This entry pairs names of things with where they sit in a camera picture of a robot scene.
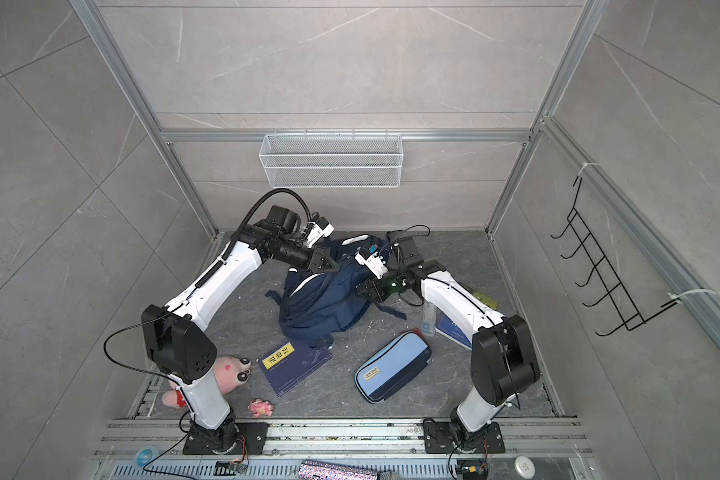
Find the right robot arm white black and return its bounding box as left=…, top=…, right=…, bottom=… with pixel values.
left=355, top=261, right=541, bottom=451

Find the dark purple notebook yellow label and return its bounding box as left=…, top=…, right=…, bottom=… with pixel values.
left=258, top=340, right=332, bottom=397

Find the small pink toy figure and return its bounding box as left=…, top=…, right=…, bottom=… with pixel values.
left=248, top=399, right=274, bottom=418

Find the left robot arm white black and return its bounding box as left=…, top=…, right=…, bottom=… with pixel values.
left=141, top=206, right=338, bottom=453

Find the glittery purple pouch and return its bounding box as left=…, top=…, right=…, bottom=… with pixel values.
left=297, top=460, right=379, bottom=480

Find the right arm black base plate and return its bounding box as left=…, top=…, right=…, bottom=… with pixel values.
left=421, top=418, right=506, bottom=454

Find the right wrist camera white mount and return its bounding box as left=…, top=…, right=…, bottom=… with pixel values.
left=355, top=247, right=388, bottom=279

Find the light blue pencil case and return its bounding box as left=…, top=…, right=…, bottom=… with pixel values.
left=354, top=329, right=432, bottom=404

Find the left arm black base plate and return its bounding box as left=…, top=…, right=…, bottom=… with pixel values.
left=182, top=422, right=269, bottom=455

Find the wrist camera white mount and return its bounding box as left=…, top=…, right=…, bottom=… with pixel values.
left=302, top=213, right=334, bottom=248
left=355, top=247, right=388, bottom=279

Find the black wire hook rack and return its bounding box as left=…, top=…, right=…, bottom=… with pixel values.
left=550, top=176, right=682, bottom=338

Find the white wire mesh basket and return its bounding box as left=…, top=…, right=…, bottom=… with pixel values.
left=259, top=132, right=404, bottom=189

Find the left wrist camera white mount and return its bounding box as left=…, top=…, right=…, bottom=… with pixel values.
left=302, top=213, right=334, bottom=248

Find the navy blue student backpack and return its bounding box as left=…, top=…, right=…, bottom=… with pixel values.
left=266, top=234, right=382, bottom=349

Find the Animal Farm paperback book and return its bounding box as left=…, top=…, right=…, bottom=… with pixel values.
left=435, top=315, right=472, bottom=350

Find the pink plush pig toy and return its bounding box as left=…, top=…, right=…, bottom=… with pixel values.
left=161, top=356, right=252, bottom=409

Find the white round button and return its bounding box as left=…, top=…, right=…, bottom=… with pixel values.
left=513, top=456, right=537, bottom=480

